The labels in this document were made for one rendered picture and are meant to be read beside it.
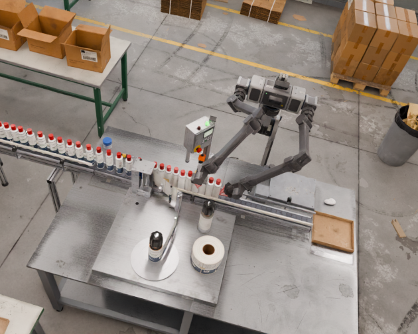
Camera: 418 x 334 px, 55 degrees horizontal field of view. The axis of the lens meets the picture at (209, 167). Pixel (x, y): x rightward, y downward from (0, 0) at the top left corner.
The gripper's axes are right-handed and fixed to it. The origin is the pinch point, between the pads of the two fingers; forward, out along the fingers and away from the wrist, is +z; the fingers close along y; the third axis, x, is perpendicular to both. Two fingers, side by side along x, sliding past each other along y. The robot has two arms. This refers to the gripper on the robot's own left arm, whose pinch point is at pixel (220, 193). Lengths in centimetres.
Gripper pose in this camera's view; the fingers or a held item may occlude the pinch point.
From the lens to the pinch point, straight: 291.0
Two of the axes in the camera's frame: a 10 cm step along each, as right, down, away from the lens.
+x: 6.7, 6.0, 4.5
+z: -7.1, 3.4, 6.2
